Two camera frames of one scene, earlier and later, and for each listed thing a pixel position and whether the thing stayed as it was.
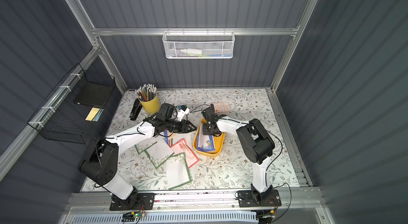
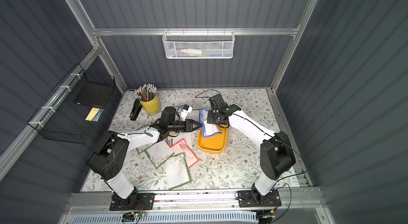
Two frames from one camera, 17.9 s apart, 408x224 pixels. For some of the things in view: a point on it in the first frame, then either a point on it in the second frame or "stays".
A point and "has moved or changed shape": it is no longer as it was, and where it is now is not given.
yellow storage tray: x=219 y=143 has moved or changed shape
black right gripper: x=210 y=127 → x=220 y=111
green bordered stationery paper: x=187 y=136 stays
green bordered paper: x=177 y=172 stays
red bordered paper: x=181 y=147 stays
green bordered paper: x=159 y=152 stays
